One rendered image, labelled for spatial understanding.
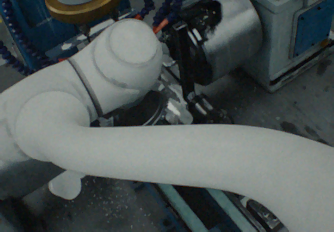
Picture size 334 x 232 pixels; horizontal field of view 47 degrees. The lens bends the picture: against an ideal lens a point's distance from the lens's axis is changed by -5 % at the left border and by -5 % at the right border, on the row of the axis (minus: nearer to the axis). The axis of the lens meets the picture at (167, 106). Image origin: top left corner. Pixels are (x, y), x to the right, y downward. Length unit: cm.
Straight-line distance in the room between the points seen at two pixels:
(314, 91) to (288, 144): 105
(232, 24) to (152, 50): 55
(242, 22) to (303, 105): 38
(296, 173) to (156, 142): 14
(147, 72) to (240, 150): 25
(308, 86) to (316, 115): 12
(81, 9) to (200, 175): 57
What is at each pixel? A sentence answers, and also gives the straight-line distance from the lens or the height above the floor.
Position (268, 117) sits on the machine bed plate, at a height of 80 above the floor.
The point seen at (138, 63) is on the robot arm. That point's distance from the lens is 54.
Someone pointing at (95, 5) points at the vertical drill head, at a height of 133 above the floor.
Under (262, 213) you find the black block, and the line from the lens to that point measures 105.
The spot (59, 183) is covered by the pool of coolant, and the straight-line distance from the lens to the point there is 125.
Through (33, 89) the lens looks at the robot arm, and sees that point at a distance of 56.
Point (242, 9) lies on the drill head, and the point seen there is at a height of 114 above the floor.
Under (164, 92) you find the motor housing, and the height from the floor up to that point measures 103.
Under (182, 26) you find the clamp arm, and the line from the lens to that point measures 89.
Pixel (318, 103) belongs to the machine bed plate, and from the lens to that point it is 134.
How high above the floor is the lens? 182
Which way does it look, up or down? 51 degrees down
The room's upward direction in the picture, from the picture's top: 12 degrees counter-clockwise
